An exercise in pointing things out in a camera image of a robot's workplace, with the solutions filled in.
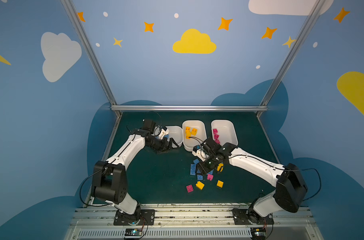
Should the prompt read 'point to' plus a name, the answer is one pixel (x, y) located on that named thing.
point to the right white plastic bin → (226, 131)
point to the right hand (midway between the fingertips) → (200, 168)
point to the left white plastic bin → (176, 132)
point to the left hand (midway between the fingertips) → (172, 148)
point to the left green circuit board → (133, 232)
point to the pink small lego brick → (215, 131)
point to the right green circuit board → (258, 233)
